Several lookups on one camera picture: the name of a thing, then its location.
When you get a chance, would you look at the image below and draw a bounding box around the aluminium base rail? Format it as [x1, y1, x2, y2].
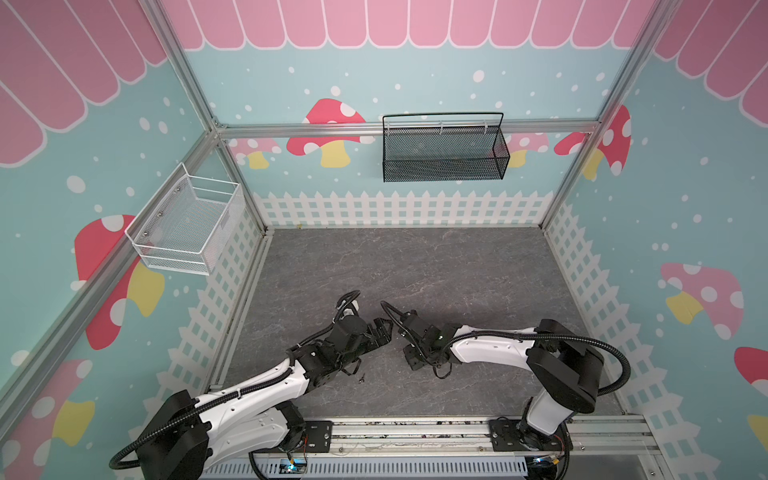
[161, 415, 661, 463]

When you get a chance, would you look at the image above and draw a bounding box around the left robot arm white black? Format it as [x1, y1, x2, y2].
[132, 309, 393, 479]

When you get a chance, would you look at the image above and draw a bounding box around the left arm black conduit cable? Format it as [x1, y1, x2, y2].
[109, 290, 362, 470]

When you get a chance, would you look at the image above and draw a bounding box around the white mesh wall basket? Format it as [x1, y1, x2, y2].
[125, 164, 246, 276]

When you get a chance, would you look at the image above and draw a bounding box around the black mesh wall basket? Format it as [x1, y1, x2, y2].
[381, 112, 511, 183]

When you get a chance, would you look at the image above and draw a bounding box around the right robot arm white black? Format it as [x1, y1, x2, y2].
[391, 310, 604, 451]

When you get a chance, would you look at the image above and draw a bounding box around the grey vented cable duct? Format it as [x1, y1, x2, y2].
[202, 457, 529, 479]

